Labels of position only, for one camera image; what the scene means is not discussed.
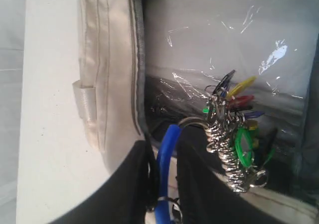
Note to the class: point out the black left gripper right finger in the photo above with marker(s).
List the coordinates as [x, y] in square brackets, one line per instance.
[203, 197]

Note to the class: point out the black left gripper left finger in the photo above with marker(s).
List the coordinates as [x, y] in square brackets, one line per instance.
[71, 186]

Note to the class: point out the colourful key tag bunch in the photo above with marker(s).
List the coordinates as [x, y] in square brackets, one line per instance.
[229, 134]

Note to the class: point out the beige fabric duffel bag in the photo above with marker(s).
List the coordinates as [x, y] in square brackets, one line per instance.
[84, 87]

